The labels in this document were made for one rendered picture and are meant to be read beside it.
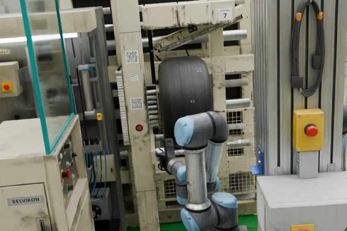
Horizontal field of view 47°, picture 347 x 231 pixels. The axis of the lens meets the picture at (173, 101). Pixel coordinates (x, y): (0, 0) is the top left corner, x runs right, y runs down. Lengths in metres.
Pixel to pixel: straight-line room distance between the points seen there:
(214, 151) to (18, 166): 0.83
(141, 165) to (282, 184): 1.38
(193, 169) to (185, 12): 1.25
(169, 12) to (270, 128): 1.45
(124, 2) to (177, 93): 0.61
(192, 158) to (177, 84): 0.70
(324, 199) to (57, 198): 1.06
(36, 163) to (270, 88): 0.98
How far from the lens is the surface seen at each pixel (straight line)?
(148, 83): 3.02
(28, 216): 1.86
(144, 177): 2.64
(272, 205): 1.27
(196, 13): 2.65
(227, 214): 1.87
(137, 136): 2.53
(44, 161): 1.73
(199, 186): 1.75
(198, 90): 2.28
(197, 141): 1.65
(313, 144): 1.39
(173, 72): 2.33
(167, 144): 2.01
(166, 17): 2.64
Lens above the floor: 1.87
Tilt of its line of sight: 15 degrees down
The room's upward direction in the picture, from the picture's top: 4 degrees counter-clockwise
